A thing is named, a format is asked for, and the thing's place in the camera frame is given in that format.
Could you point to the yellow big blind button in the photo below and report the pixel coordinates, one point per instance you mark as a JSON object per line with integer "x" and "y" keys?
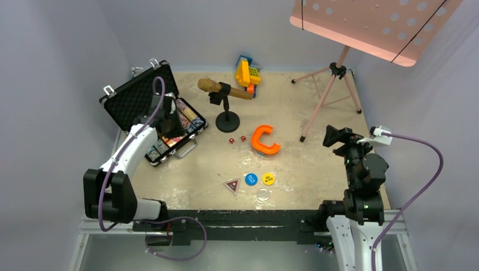
{"x": 268, "y": 179}

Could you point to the toy brick truck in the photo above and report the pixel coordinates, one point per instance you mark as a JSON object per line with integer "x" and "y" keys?
{"x": 248, "y": 74}

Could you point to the red texas card deck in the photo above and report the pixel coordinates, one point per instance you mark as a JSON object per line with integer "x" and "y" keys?
{"x": 171, "y": 142}

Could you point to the orange C-shaped track piece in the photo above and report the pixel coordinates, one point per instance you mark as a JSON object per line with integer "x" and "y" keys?
{"x": 260, "y": 145}

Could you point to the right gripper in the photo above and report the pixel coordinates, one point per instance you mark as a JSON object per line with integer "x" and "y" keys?
{"x": 345, "y": 135}

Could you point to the gold microphone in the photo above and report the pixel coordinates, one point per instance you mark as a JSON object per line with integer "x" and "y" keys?
{"x": 210, "y": 86}

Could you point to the clear round button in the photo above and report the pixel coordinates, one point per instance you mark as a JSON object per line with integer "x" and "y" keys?
{"x": 263, "y": 195}

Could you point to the purple yellow chip row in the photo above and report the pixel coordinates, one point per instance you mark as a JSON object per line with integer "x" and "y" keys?
{"x": 189, "y": 113}

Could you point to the blue small blind button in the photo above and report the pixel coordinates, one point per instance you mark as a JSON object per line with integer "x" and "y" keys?
{"x": 251, "y": 179}

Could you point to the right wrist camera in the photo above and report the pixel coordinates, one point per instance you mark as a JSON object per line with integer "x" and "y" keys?
{"x": 378, "y": 136}

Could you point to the black microphone stand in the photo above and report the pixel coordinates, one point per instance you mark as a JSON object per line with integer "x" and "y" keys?
{"x": 226, "y": 121}

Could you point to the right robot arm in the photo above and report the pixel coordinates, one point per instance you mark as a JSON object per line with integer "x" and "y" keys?
{"x": 357, "y": 220}

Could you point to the pink music stand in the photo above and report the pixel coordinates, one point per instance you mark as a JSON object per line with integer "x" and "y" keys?
{"x": 396, "y": 31}

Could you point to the red poker chip row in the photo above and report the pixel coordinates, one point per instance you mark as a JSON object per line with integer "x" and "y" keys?
{"x": 186, "y": 124}

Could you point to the black poker chip case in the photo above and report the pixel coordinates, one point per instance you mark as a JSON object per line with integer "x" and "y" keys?
{"x": 133, "y": 99}

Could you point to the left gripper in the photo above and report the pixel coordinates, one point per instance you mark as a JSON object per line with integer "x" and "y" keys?
{"x": 179, "y": 130}

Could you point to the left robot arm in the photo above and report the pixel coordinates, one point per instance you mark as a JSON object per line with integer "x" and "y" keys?
{"x": 108, "y": 193}

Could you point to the triangular dealer button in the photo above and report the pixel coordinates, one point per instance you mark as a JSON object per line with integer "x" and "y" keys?
{"x": 232, "y": 185}

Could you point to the black aluminium base frame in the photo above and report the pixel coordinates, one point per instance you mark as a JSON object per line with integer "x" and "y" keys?
{"x": 244, "y": 240}

